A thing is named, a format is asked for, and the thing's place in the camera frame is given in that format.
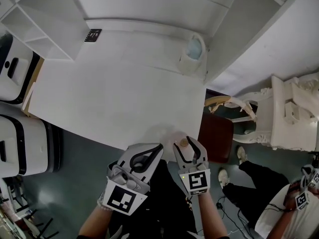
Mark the white desk with hutch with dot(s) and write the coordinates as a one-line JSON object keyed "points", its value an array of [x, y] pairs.
{"points": [[112, 91]]}

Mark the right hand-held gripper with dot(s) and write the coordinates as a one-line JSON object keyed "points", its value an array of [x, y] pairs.
{"points": [[198, 180]]}

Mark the brown cardboard box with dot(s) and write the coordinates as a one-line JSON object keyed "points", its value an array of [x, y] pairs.
{"points": [[32, 88]]}

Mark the white cylindrical holder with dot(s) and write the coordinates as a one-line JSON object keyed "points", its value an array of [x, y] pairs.
{"points": [[192, 58]]}

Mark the lower white robot unit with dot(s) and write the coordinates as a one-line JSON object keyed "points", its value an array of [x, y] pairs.
{"points": [[27, 146]]}

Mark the black power adapter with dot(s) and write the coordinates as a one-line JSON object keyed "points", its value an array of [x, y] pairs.
{"points": [[219, 205]]}

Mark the small round tan object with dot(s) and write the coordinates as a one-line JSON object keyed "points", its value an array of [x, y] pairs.
{"points": [[184, 142]]}

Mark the person's black clothing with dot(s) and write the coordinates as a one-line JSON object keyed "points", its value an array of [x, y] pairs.
{"points": [[162, 208]]}

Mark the metal shelving rack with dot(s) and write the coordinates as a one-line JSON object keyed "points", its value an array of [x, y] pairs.
{"points": [[17, 208]]}

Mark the ornate white vanity table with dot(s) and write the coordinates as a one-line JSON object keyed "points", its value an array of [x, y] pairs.
{"points": [[286, 123]]}

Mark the brown seat chair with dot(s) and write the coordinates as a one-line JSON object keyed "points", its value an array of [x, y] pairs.
{"points": [[216, 138]]}

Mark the person's right forearm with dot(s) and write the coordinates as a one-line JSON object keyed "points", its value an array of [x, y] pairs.
{"points": [[213, 218]]}

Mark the white robot unit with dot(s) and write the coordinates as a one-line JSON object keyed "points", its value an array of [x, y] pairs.
{"points": [[27, 146], [15, 71]]}

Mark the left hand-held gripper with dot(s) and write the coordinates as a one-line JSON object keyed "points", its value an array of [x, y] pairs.
{"points": [[122, 200]]}

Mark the person's left forearm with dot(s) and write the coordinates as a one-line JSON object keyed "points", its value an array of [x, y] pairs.
{"points": [[93, 225]]}

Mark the small black card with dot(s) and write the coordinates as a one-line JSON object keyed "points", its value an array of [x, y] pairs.
{"points": [[93, 35]]}

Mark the upper white robot unit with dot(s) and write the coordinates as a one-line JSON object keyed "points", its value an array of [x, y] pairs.
{"points": [[15, 71]]}

